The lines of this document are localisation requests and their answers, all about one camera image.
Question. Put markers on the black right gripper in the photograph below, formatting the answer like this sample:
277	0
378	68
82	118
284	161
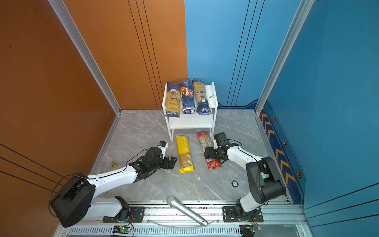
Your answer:
211	155

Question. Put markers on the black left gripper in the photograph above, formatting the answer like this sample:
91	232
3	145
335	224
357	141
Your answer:
167	165

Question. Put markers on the red spaghetti pack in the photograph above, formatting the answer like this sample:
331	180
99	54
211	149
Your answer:
206	142

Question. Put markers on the blue yellow portrait spaghetti pack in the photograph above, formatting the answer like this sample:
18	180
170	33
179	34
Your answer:
203	107

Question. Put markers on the dark blue Barilla spaghetti pack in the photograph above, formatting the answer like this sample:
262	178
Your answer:
187	96

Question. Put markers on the blue yellow pasta bag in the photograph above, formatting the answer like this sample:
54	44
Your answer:
173	97

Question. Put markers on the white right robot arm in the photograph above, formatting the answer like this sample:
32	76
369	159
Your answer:
264	179

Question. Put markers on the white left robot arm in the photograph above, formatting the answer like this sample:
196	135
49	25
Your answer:
80	198

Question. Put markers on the silver microphone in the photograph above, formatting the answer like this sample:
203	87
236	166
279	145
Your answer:
174	203

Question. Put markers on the white metal shelf rack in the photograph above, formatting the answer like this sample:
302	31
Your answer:
193	121

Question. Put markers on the green circuit board left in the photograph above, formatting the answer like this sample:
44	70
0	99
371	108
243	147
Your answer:
122	230

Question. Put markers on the circuit board right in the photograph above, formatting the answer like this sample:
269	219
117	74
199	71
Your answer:
249	231

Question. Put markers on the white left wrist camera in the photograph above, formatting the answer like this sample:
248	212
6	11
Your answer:
163	146

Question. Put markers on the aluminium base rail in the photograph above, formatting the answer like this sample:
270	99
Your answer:
279	218

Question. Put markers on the aluminium corner post right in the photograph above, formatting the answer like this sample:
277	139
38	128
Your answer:
291	36

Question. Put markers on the aluminium corner post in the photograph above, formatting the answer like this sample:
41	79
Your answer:
69	25
291	36

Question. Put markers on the aluminium corner post left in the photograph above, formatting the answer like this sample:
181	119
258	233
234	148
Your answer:
69	25

